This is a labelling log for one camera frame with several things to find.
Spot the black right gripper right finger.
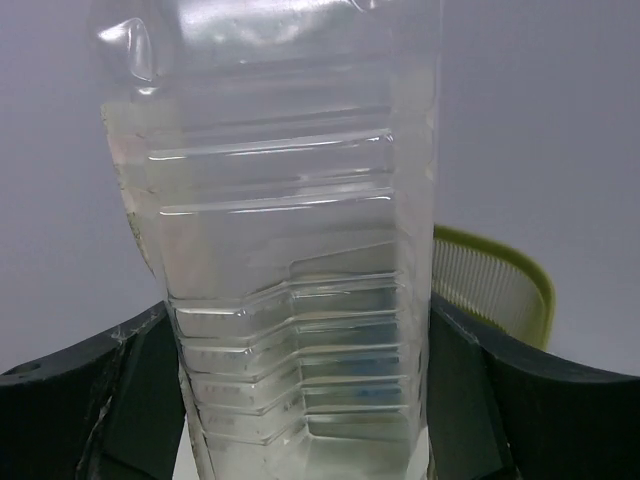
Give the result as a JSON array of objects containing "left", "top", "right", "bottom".
[{"left": 426, "top": 295, "right": 639, "bottom": 479}]

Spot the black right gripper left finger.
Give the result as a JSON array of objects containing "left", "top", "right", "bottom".
[{"left": 1, "top": 303, "right": 185, "bottom": 479}]

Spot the large ribbed clear bottle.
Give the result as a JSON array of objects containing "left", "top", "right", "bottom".
[{"left": 88, "top": 1, "right": 442, "bottom": 479}]

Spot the olive green mesh bin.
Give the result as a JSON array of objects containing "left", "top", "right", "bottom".
[{"left": 432, "top": 225, "right": 556, "bottom": 350}]

